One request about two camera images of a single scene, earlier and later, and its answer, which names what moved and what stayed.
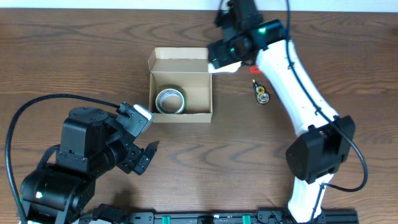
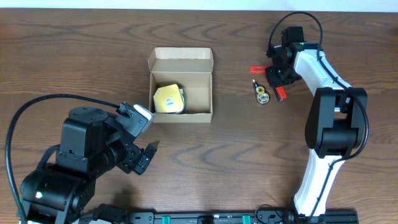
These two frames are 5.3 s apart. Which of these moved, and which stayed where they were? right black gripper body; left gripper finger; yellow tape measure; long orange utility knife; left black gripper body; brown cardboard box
Moved: yellow tape measure; right black gripper body
Stayed: long orange utility knife; left black gripper body; left gripper finger; brown cardboard box
